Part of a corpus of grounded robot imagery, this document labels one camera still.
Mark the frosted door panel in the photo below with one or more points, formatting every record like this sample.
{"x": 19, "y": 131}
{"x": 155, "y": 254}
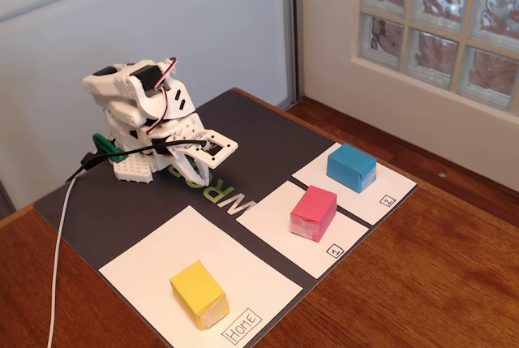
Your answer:
{"x": 61, "y": 80}

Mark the blue paper box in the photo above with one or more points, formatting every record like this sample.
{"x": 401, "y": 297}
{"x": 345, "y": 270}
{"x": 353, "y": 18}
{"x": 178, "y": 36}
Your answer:
{"x": 348, "y": 165}

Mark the white paper sheet marked home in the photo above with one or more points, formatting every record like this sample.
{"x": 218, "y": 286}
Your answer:
{"x": 251, "y": 275}

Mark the yellow paper box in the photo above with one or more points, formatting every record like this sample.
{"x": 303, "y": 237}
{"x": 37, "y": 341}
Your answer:
{"x": 198, "y": 291}

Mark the red paper box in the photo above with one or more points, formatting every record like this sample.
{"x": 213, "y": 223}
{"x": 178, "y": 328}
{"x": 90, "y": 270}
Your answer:
{"x": 312, "y": 212}

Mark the glass block window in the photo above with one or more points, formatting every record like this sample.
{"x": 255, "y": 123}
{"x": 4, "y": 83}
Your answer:
{"x": 442, "y": 23}

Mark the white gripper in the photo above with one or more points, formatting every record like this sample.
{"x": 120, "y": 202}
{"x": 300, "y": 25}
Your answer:
{"x": 183, "y": 135}

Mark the dark grey mat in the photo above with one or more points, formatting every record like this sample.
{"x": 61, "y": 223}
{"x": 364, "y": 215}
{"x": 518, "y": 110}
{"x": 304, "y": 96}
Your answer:
{"x": 121, "y": 210}

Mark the grey metal door frame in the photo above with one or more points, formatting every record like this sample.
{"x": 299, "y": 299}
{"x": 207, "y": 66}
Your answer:
{"x": 292, "y": 31}

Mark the white paper sheet marked 1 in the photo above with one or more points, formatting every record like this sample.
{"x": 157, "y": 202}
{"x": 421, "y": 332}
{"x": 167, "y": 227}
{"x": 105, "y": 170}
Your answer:
{"x": 267, "y": 222}

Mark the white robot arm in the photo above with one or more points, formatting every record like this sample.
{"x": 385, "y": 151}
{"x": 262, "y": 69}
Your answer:
{"x": 113, "y": 88}

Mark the green clamp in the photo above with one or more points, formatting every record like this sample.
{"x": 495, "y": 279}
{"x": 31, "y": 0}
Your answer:
{"x": 109, "y": 147}

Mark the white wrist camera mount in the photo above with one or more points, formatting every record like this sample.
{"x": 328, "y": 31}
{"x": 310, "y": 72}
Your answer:
{"x": 227, "y": 147}

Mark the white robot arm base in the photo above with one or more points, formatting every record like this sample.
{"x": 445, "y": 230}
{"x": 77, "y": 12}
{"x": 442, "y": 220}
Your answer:
{"x": 131, "y": 169}

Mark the white paper sheet marked 2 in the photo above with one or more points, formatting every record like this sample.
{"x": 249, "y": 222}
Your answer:
{"x": 365, "y": 207}

